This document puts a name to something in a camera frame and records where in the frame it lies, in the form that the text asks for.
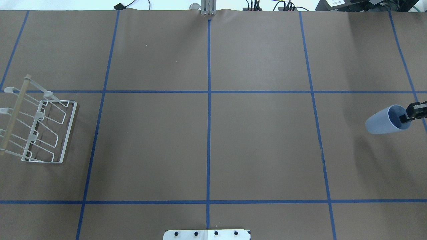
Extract aluminium frame post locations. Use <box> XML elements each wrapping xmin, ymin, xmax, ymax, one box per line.
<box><xmin>201</xmin><ymin>0</ymin><xmax>217</xmax><ymax>15</ymax></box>

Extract blue plastic cup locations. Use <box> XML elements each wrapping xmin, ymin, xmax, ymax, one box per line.
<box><xmin>365</xmin><ymin>105</ymin><xmax>411</xmax><ymax>135</ymax></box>

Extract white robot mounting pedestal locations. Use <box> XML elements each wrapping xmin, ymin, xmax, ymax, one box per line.
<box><xmin>163</xmin><ymin>229</ymin><xmax>252</xmax><ymax>240</ymax></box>

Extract white wire cup holder rack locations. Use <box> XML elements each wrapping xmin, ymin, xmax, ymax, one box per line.
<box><xmin>1</xmin><ymin>74</ymin><xmax>79</xmax><ymax>164</ymax></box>

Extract small black puck device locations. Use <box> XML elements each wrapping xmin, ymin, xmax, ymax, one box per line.
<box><xmin>113</xmin><ymin>3</ymin><xmax>126</xmax><ymax>11</ymax></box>

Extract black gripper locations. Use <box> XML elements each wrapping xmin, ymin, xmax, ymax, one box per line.
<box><xmin>400</xmin><ymin>101</ymin><xmax>427</xmax><ymax>123</ymax></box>

